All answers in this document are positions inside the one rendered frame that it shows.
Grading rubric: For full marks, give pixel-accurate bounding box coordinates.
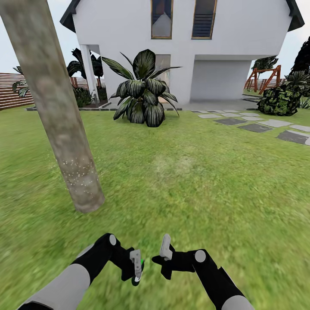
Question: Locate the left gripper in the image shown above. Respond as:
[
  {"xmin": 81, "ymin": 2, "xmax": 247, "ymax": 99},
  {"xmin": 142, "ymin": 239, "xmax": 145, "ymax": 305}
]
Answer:
[{"xmin": 116, "ymin": 248, "xmax": 135, "ymax": 281}]

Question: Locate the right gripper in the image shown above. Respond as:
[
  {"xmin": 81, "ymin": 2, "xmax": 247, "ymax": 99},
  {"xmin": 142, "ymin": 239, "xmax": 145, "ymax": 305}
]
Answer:
[{"xmin": 152, "ymin": 244, "xmax": 184, "ymax": 280}]

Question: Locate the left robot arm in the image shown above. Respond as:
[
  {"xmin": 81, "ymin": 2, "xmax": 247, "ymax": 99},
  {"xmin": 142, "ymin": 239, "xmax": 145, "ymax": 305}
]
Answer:
[{"xmin": 18, "ymin": 233, "xmax": 143, "ymax": 310}]

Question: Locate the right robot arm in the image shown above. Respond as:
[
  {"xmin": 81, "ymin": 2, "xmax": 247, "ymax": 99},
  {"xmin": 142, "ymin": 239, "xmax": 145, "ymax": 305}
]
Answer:
[{"xmin": 152, "ymin": 233, "xmax": 255, "ymax": 310}]

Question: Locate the pesticide atomizer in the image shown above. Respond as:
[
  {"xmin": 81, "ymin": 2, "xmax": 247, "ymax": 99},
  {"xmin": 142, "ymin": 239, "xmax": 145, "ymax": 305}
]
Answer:
[{"xmin": 131, "ymin": 262, "xmax": 144, "ymax": 286}]

